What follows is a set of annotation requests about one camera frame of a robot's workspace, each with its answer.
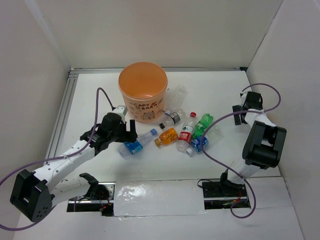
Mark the clear crushed bottle by bin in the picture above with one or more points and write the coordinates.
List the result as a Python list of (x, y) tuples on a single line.
[(177, 97)]

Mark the aluminium frame rail left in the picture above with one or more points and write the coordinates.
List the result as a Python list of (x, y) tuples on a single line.
[(57, 137)]

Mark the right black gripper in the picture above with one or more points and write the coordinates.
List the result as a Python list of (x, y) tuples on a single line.
[(237, 119)]

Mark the green soda bottle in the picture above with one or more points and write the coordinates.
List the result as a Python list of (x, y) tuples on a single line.
[(205, 121)]

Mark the orange juice bottle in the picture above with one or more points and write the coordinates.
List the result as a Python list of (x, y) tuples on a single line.
[(166, 138)]

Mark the blue label white cap bottle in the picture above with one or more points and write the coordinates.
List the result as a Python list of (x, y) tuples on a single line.
[(195, 145)]

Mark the orange plastic capybara bin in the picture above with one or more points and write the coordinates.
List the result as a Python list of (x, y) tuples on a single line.
[(143, 87)]

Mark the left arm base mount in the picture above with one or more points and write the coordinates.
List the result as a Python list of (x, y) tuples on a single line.
[(98, 198)]

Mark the water bottle red label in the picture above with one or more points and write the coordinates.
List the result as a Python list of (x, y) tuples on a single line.
[(186, 133)]

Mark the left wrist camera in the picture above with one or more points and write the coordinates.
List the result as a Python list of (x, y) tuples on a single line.
[(121, 110)]

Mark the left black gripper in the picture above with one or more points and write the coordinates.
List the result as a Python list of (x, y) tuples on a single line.
[(128, 136)]

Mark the clear bottle black label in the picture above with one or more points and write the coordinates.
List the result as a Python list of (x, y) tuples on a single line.
[(172, 119)]

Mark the clear bottle blue cap label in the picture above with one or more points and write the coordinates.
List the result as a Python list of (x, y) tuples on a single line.
[(128, 149)]

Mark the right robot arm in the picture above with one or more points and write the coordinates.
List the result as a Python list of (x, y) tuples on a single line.
[(262, 149)]

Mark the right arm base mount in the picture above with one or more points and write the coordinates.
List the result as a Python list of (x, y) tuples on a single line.
[(222, 193)]

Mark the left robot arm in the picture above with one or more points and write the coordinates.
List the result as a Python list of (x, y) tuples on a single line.
[(36, 192)]

